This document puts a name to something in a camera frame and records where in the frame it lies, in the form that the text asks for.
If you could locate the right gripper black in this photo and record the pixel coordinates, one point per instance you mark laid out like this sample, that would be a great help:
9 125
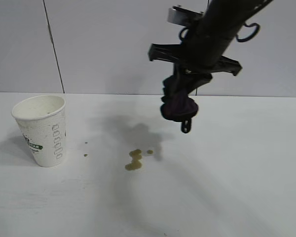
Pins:
202 56

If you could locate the black and purple cloth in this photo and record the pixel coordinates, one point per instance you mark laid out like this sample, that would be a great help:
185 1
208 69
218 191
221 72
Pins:
180 108

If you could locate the white paper coffee cup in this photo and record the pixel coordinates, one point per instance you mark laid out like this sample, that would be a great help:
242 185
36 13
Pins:
39 138

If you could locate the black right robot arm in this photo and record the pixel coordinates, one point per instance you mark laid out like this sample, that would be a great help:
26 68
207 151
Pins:
232 14

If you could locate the round coffee drop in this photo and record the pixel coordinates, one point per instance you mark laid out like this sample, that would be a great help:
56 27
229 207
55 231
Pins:
149 151

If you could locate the brown coffee puddle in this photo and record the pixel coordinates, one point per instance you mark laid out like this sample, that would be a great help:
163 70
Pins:
133 166

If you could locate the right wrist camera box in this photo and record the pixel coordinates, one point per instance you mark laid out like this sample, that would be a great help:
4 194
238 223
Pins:
175 16

